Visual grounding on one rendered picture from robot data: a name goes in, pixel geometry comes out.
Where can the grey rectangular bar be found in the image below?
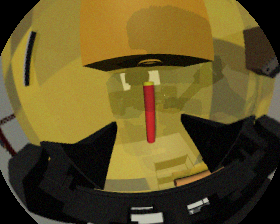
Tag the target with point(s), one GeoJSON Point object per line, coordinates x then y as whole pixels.
{"type": "Point", "coordinates": [27, 58]}

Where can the red cylinder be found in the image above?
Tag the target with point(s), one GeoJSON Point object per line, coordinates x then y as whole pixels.
{"type": "Point", "coordinates": [149, 96]}

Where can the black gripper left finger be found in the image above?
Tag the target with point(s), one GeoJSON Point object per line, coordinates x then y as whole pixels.
{"type": "Point", "coordinates": [90, 156]}

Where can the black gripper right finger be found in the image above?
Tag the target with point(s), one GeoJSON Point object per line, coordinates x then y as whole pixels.
{"type": "Point", "coordinates": [214, 140]}

